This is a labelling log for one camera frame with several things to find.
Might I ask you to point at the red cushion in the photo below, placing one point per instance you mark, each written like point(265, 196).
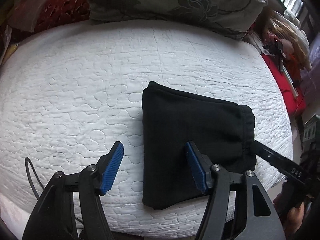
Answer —
point(294, 106)

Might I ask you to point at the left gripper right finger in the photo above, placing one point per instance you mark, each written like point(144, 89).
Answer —
point(238, 206)

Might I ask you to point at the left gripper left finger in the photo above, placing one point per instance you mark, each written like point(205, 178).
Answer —
point(70, 207)

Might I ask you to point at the red patterned blanket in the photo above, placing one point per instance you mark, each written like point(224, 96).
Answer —
point(34, 16)

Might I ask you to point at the cluttered toys pile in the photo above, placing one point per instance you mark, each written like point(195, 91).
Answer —
point(287, 45)

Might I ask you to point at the white quilted mattress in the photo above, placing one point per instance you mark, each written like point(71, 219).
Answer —
point(67, 94)

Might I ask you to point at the right hand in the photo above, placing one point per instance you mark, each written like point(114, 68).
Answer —
point(290, 212)

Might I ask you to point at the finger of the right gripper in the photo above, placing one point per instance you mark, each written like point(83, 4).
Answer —
point(280, 162)

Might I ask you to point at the grey floral pillow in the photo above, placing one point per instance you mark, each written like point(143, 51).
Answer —
point(230, 18)

